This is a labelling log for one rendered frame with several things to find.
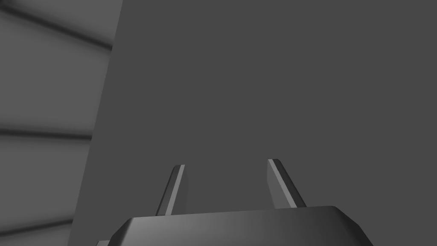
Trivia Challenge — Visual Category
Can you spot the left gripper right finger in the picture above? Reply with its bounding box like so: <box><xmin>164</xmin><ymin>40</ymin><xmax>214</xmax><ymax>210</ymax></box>
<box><xmin>266</xmin><ymin>158</ymin><xmax>307</xmax><ymax>210</ymax></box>

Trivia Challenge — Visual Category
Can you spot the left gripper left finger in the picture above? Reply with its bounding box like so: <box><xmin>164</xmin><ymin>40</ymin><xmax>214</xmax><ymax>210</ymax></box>
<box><xmin>155</xmin><ymin>164</ymin><xmax>189</xmax><ymax>217</ymax></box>

